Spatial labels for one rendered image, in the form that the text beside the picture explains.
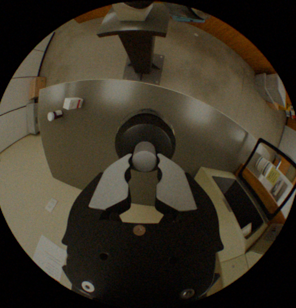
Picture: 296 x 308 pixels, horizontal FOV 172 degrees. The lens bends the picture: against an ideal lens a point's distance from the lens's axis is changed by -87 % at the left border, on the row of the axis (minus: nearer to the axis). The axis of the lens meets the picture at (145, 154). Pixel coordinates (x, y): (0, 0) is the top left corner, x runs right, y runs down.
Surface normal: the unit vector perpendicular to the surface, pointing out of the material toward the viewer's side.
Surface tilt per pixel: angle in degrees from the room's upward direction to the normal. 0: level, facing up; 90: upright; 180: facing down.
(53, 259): 90
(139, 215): 90
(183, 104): 0
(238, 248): 90
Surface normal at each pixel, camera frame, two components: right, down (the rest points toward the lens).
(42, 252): 0.21, -0.85
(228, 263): -0.98, -0.20
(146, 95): -0.02, 0.48
